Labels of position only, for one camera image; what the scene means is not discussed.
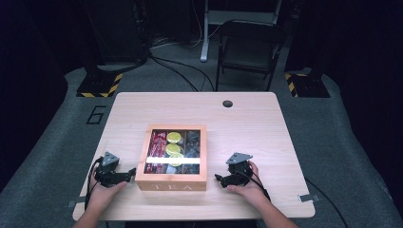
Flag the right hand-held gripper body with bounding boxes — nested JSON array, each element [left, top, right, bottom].
[[225, 152, 255, 188]]

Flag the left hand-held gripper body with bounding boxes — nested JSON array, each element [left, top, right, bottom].
[[94, 151, 127, 188]]

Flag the wooden tea box glass lid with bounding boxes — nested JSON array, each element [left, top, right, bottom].
[[135, 123, 208, 192]]

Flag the person's left hand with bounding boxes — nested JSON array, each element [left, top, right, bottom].
[[86, 180, 128, 209]]

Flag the person's right hand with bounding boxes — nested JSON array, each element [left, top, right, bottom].
[[226, 161, 271, 207]]

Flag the row of red packets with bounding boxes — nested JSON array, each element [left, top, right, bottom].
[[145, 130, 168, 174]]

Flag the row of dark packets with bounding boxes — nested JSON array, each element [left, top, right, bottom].
[[182, 130, 202, 175]]

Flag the grey tape piece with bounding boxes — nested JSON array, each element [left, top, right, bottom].
[[66, 197, 87, 209], [298, 193, 320, 203]]

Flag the yellow round tea tin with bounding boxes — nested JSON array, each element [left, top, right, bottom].
[[168, 152, 184, 167], [166, 131, 182, 144], [164, 142, 182, 156]]

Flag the black stand striped base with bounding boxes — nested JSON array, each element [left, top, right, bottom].
[[283, 66, 331, 99], [76, 63, 124, 99]]

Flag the black folding chair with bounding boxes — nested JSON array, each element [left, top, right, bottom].
[[215, 19, 287, 92]]

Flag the dark equipment cabinet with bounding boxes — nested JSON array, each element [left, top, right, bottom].
[[80, 0, 150, 65]]

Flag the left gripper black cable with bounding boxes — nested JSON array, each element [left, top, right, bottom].
[[84, 157, 105, 211]]

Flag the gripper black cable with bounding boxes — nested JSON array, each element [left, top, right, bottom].
[[84, 157, 105, 211], [241, 175, 272, 201]]

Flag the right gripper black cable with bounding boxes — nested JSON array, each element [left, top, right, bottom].
[[241, 175, 272, 201]]

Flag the black cable beside table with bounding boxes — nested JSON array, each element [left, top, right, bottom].
[[304, 178, 350, 228]]

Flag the black floor cables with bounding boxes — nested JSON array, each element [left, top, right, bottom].
[[147, 52, 217, 93]]

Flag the white floor cables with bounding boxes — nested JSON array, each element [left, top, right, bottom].
[[150, 6, 222, 50]]

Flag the white metal desk frame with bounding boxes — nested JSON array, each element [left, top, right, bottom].
[[200, 0, 283, 63]]

